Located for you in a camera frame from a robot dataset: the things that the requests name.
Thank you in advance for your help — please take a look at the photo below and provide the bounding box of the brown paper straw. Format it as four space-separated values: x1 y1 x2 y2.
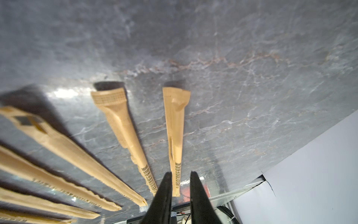
1 146 122 211
163 87 191 197
91 88 158 195
1 106 148 207
1 210 76 224
1 188 100 219

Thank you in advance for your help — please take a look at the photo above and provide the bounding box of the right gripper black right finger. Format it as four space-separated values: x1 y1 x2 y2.
190 171 222 224

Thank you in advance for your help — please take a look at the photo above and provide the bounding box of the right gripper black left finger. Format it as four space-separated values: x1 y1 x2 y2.
140 172 172 224

